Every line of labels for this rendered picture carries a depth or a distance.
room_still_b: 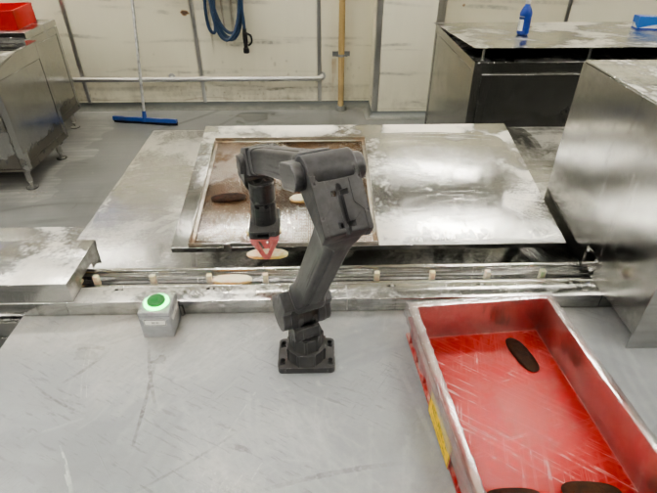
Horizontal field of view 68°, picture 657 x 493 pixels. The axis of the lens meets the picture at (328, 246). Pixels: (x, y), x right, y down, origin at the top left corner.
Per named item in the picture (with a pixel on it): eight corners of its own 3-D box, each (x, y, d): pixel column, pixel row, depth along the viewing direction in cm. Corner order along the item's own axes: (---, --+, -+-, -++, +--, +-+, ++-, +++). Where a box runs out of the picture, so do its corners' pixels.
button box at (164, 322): (144, 349, 112) (132, 313, 106) (153, 325, 119) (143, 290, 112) (180, 348, 112) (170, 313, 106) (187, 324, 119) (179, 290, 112)
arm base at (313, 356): (278, 374, 102) (334, 373, 102) (275, 346, 97) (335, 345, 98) (280, 343, 109) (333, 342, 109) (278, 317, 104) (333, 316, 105)
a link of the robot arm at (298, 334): (295, 348, 99) (320, 340, 101) (293, 311, 93) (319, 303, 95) (281, 319, 106) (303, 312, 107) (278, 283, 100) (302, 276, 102)
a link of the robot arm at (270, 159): (297, 200, 67) (368, 185, 70) (291, 157, 65) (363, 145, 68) (234, 175, 105) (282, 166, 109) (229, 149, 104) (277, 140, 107)
